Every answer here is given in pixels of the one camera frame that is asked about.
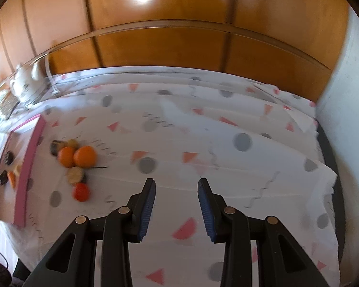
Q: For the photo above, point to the dark cylinder tan-topped fruit piece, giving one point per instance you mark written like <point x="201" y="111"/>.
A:
<point x="75" y="175"/>

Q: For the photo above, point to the yellow potato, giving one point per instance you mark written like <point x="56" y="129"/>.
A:
<point x="17" y="169"/>

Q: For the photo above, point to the woven tissue box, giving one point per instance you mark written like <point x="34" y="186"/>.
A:
<point x="7" y="104"/>

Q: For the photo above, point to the pink-rimmed white tray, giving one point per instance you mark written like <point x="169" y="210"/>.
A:
<point x="6" y="206"/>

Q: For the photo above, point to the small dark wrinkled fruit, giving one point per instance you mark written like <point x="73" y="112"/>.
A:
<point x="9" y="157"/>

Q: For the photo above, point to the large dark round fruit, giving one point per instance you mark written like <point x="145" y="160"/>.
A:
<point x="2" y="178"/>

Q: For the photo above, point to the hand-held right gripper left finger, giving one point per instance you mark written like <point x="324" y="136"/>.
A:
<point x="146" y="212"/>

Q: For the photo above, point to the orange carrot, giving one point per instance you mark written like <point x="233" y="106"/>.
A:
<point x="12" y="180"/>

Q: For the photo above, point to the white ceramic kettle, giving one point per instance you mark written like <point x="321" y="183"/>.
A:
<point x="24" y="82"/>

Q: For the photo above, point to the red tomato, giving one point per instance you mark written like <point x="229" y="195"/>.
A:
<point x="81" y="192"/>

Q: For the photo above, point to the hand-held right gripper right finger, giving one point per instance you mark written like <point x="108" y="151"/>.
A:
<point x="205" y="212"/>

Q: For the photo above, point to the orange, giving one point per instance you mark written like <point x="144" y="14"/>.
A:
<point x="65" y="157"/>
<point x="85" y="156"/>

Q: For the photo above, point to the white kettle base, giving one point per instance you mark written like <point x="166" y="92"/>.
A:
<point x="30" y="101"/>

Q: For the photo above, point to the brown round fruit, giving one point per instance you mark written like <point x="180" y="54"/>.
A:
<point x="72" y="143"/>

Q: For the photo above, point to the wooden panelled wardrobe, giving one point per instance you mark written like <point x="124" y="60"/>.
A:
<point x="167" y="44"/>

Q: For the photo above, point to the patterned white tablecloth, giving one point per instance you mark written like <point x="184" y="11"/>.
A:
<point x="227" y="170"/>

